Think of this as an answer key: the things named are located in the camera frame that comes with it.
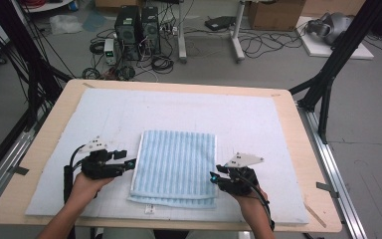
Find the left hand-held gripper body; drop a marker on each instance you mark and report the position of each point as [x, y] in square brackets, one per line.
[99, 167]

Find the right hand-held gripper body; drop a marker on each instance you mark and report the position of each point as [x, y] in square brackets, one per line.
[240, 184]

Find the light blue striped towel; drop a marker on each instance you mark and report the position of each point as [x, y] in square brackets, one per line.
[175, 166]

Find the person's right hand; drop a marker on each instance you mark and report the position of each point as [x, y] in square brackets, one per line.
[253, 205]

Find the person's left hand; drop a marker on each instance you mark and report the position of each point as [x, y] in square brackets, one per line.
[84, 189]

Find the white grid mat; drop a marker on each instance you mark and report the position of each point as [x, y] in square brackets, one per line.
[195, 113]

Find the thin wooden stick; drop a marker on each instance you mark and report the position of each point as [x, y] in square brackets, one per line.
[315, 215]

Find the white power supply box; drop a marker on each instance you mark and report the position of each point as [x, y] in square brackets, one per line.
[109, 51]

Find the wide black computer tower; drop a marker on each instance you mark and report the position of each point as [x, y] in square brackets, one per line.
[127, 33]

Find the narrow black computer tower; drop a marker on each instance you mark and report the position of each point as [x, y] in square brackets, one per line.
[151, 30]

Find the white desk leg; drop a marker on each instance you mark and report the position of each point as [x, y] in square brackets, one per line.
[237, 40]
[181, 33]

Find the clear plastic bag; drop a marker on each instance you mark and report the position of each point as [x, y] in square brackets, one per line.
[65, 24]

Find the black flat device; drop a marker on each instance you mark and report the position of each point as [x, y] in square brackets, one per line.
[219, 23]

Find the white floor board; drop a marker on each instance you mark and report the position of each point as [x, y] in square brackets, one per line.
[321, 49]

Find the brown cardboard box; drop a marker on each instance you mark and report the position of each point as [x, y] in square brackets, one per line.
[275, 15]

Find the grey headset device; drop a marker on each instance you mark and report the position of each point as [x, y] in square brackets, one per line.
[331, 26]

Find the grey metal bracket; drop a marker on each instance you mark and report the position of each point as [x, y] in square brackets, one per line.
[326, 188]

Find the aluminium rail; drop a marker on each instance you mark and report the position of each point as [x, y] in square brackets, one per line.
[331, 166]
[10, 156]

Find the black metal frame stand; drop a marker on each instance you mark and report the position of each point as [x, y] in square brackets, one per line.
[30, 66]
[331, 66]

